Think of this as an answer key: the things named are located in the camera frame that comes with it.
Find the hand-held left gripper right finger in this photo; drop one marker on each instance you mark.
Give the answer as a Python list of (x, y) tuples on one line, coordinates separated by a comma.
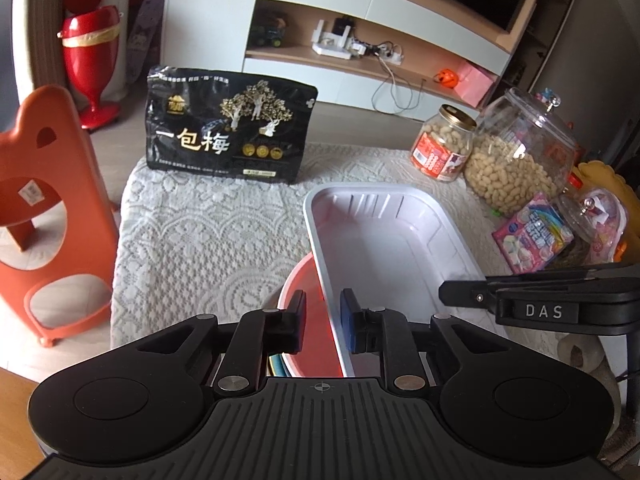
[(348, 321)]

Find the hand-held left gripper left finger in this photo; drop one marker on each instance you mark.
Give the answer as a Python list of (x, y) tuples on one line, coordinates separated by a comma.
[(299, 321)]

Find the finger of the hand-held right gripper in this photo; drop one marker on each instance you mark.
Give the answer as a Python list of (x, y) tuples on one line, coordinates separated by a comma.
[(465, 292)]

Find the red bowl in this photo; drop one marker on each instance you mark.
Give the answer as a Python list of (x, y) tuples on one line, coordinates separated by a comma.
[(315, 340)]

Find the white rectangular plastic tray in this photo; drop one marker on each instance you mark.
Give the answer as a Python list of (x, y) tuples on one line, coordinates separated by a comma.
[(400, 250)]

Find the paper towel roll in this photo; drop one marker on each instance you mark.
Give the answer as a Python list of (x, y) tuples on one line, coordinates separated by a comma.
[(580, 355)]

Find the small clear candy jar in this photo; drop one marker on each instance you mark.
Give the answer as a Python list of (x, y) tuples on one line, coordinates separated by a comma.
[(595, 230)]

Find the pink marshmallow packet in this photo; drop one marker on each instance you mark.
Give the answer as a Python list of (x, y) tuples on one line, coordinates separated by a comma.
[(530, 232)]

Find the large clear jar of peanuts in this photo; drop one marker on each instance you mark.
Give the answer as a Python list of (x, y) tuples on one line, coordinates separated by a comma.
[(505, 175)]

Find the white lace tablecloth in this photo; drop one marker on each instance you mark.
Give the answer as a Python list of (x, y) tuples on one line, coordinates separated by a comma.
[(200, 240)]

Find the peanut jar with red label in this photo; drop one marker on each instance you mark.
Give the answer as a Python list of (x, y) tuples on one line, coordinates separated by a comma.
[(440, 155)]

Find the pink box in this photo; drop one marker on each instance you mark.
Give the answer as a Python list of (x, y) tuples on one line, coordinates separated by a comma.
[(475, 82)]

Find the black snack bag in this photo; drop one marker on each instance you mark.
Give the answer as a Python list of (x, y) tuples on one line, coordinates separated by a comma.
[(200, 130)]

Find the orange pumpkin toy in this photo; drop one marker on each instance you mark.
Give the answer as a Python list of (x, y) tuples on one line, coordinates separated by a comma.
[(445, 78)]

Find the white power strip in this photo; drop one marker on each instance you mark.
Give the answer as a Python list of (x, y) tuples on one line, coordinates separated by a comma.
[(390, 56)]

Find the dark shelf cabinet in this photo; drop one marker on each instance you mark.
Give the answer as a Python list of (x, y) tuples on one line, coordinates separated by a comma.
[(575, 35)]

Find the orange plastic chair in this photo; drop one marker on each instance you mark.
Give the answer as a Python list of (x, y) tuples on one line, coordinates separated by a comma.
[(75, 160)]

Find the white router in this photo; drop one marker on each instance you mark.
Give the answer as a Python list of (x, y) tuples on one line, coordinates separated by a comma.
[(330, 45)]

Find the green toy tractor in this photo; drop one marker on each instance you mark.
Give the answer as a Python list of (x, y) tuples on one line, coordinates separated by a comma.
[(269, 30)]

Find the white and wood TV cabinet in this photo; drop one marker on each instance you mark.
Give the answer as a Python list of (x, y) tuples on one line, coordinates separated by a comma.
[(210, 10)]

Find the skateboard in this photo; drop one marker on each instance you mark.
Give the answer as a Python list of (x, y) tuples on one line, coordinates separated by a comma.
[(145, 30)]

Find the red trash can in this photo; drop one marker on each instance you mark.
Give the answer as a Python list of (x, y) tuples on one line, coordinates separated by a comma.
[(90, 45)]

